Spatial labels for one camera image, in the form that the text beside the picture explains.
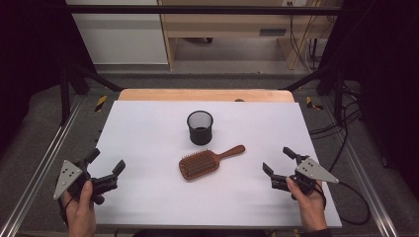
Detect brown wooden hairbrush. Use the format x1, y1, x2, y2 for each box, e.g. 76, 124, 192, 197
178, 144, 246, 182

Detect light wooden desk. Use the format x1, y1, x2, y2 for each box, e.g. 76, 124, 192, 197
157, 0, 344, 71

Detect left hand-held gripper cable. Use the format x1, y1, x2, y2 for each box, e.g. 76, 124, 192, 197
56, 197, 71, 229

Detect dark curtain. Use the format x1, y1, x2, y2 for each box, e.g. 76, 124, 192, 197
318, 0, 419, 200
0, 0, 97, 157

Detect wooden table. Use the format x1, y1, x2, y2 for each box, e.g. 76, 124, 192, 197
118, 88, 295, 103

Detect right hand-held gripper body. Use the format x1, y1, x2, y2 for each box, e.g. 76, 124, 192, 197
270, 154, 340, 200

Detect white table board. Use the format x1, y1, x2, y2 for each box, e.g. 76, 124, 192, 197
87, 100, 343, 229

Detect black frame strut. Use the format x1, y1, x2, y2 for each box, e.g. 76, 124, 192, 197
279, 64, 346, 126
58, 61, 124, 126

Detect black horizontal frame bar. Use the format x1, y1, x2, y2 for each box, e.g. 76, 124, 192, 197
65, 4, 344, 16

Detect white cabinet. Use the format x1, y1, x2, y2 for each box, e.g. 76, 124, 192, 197
64, 0, 169, 65

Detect right hand-held gripper cable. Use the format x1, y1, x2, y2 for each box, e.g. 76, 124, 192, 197
314, 180, 372, 227

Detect hand-held gripper cable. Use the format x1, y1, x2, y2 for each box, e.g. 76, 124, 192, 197
56, 197, 71, 229
314, 180, 372, 227

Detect hanging desk cables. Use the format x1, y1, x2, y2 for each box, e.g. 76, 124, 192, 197
287, 0, 331, 74

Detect black floor cables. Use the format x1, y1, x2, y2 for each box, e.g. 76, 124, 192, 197
308, 82, 364, 173

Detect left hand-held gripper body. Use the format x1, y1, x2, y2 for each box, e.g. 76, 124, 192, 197
52, 160, 119, 205

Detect aluminium rail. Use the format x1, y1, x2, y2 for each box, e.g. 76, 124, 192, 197
0, 97, 84, 237
320, 98, 400, 237

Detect person's right hand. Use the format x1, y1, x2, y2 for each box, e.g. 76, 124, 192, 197
286, 177, 329, 233

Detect black mesh cup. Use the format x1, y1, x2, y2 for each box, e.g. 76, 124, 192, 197
186, 110, 214, 146

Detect person's left hand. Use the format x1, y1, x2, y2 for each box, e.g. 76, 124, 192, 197
63, 180, 97, 237

